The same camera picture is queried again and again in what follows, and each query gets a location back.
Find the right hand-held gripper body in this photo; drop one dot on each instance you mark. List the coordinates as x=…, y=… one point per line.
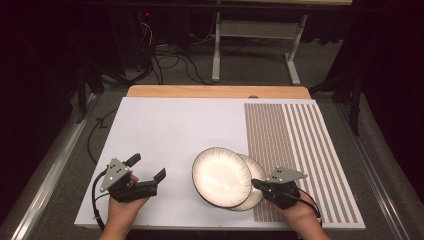
x=283, y=196

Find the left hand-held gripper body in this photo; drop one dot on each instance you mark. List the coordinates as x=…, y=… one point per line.
x=116, y=173

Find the white dark-rimmed plate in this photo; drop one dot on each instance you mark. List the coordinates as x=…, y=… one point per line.
x=257, y=171
x=220, y=176

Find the person's right hand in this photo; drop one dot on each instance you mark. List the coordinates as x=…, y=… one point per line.
x=303, y=216

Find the person's left hand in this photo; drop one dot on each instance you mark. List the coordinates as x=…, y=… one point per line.
x=125, y=210

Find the white striped mat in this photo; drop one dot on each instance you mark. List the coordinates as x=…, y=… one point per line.
x=173, y=133

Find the brown white striped placemat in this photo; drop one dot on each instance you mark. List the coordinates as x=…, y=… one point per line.
x=300, y=140

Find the black stand leg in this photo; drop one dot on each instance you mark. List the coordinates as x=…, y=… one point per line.
x=82, y=96
x=356, y=100

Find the wooden table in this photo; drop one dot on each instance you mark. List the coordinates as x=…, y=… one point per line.
x=216, y=91

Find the aluminium floor rail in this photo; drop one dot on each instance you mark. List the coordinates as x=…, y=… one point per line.
x=50, y=180
x=376, y=173

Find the white metal desk frame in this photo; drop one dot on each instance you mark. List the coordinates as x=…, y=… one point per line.
x=256, y=29

